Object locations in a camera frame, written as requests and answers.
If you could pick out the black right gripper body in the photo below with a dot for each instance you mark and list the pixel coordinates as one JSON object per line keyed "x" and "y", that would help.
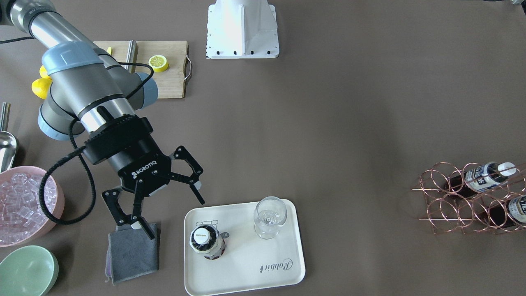
{"x": 137, "y": 161}

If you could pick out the copper wire bottle basket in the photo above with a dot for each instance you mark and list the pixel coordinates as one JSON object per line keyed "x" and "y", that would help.
{"x": 447, "y": 210}

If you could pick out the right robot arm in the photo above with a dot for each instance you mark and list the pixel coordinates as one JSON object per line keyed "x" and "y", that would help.
{"x": 90, "y": 91}

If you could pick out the tea bottle white cap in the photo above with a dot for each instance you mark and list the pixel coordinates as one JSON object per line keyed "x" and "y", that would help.
{"x": 480, "y": 179}

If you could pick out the grey folded cloth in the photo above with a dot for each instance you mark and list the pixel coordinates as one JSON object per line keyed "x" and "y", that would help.
{"x": 131, "y": 254}

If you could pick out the bamboo cutting board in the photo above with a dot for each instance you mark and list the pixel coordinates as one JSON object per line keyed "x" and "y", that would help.
{"x": 171, "y": 82}

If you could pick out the pink bowl of ice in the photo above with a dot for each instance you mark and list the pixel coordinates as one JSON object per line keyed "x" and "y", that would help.
{"x": 22, "y": 218}

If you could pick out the lemon half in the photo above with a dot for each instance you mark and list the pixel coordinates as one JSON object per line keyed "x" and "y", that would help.
{"x": 158, "y": 63}

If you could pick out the steel muddler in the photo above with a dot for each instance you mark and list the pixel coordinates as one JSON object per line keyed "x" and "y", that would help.
{"x": 131, "y": 56}

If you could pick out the wine glass on tray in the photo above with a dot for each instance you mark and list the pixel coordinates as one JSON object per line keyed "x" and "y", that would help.
{"x": 270, "y": 215}

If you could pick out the green bowl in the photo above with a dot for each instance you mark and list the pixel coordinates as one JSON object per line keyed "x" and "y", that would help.
{"x": 28, "y": 271}

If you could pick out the whole lemon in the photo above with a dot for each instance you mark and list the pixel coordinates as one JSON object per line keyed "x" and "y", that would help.
{"x": 40, "y": 87}
{"x": 43, "y": 73}

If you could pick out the steel ice scoop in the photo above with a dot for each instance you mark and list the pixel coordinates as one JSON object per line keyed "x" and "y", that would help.
{"x": 8, "y": 142}

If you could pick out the cream serving tray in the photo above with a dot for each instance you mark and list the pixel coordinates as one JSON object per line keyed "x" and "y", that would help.
{"x": 249, "y": 262}

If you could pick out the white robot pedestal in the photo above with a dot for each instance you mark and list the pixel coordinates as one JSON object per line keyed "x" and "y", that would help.
{"x": 242, "y": 29}

